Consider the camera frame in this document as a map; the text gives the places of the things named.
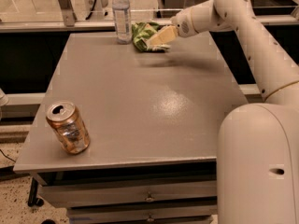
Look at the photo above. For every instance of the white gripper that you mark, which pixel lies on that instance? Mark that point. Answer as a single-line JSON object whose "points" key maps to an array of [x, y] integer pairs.
{"points": [[182, 24]]}

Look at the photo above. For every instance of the green jalapeno chip bag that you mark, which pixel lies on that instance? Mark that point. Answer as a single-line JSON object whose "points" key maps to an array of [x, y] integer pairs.
{"points": [[142, 32]]}

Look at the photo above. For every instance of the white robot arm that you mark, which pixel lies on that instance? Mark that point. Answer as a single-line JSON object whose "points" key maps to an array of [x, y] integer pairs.
{"points": [[258, 148]]}

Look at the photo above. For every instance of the clear plastic water bottle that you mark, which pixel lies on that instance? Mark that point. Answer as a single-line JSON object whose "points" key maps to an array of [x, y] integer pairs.
{"points": [[122, 20]]}

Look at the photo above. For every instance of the grey drawer cabinet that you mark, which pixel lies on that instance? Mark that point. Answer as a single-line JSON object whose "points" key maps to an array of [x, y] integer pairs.
{"points": [[152, 117]]}

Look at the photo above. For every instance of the crushed orange soda can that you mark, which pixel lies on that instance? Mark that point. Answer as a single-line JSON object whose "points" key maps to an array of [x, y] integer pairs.
{"points": [[65, 120]]}

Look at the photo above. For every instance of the upper grey drawer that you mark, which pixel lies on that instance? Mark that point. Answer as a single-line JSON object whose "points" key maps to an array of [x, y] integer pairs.
{"points": [[108, 193]]}

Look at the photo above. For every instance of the grey drawer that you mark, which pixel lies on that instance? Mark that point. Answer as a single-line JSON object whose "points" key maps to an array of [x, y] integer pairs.
{"points": [[108, 193], [114, 215]]}

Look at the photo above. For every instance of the lower grey drawer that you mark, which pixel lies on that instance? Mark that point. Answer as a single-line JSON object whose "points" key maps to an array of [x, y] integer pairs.
{"points": [[114, 215]]}

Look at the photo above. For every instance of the black caster wheel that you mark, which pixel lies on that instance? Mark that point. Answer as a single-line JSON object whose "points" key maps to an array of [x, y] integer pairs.
{"points": [[33, 200]]}

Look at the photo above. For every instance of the metal railing frame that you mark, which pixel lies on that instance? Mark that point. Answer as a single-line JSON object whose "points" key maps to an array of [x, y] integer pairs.
{"points": [[24, 16]]}

